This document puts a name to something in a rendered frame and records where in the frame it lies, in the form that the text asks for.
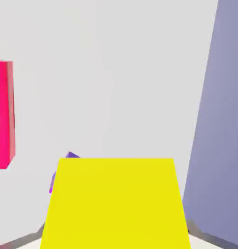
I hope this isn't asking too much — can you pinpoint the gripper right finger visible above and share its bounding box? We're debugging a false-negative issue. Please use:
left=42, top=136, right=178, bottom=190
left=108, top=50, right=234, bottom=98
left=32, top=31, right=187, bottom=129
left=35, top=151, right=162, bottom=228
left=186, top=218, right=238, bottom=249

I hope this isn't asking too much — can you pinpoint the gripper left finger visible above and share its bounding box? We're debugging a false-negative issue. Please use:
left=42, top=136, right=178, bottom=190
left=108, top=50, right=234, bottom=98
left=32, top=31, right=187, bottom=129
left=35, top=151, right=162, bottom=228
left=0, top=222, right=46, bottom=249

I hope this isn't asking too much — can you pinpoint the small purple cube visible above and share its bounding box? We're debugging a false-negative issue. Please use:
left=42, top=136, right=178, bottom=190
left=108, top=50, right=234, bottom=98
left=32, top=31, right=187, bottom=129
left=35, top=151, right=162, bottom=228
left=49, top=151, right=81, bottom=194

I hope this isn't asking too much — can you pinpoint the large pink box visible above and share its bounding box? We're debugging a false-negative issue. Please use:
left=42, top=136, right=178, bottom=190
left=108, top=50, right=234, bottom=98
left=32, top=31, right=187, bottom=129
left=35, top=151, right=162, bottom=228
left=0, top=60, right=16, bottom=170

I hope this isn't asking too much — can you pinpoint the small yellow cube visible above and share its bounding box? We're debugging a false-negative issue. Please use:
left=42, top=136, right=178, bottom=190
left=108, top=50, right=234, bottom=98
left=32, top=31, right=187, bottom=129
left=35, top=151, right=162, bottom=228
left=39, top=158, right=191, bottom=249

